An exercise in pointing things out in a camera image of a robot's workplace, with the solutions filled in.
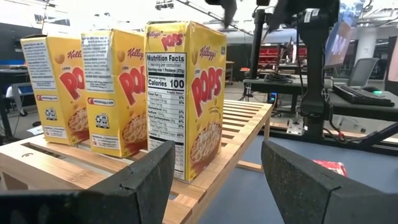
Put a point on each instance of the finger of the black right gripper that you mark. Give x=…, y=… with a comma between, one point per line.
x=228, y=11
x=280, y=15

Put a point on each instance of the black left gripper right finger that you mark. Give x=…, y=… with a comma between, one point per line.
x=311, y=199

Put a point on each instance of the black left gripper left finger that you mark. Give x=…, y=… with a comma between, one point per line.
x=118, y=199

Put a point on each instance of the red Froot Loops cereal box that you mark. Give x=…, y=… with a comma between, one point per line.
x=332, y=167

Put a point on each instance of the yellow Corn Pops cereal box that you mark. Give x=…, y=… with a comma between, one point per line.
x=56, y=93
x=115, y=93
x=186, y=93

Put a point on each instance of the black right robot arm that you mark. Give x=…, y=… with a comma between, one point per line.
x=314, y=77

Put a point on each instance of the wooden slatted shelf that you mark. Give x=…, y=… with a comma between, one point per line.
x=62, y=174

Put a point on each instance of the black vertical pole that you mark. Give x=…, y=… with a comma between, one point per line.
x=258, y=46

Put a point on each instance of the red storage bin rack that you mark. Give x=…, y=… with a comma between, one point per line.
x=275, y=53

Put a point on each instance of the computer monitor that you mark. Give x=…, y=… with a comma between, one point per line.
x=339, y=46

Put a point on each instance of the grey equipment cart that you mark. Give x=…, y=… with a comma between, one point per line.
x=267, y=87

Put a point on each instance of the black diagonal support beam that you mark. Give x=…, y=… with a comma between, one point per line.
x=382, y=133

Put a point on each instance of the grey office chair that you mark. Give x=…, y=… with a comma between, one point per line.
x=362, y=71

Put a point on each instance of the dark computer desk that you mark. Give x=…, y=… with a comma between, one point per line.
x=357, y=110

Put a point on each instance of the black computer keyboard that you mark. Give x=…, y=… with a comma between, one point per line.
x=360, y=96

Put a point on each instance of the black computer mouse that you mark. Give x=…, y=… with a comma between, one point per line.
x=371, y=88

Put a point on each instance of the black metal table frame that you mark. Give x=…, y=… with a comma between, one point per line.
x=379, y=150

